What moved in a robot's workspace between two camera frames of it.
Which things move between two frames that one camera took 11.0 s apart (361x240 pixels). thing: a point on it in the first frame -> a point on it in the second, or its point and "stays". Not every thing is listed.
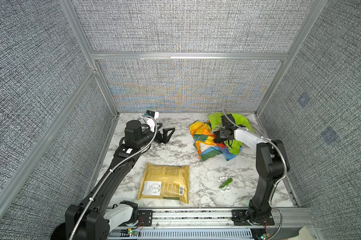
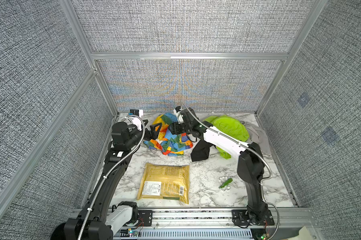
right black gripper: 220,135 -> 174,127
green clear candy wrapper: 226,183 stays
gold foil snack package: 165,182 stays
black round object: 59,233 stays
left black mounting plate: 145,218 stays
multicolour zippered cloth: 203,136 -> 169,143
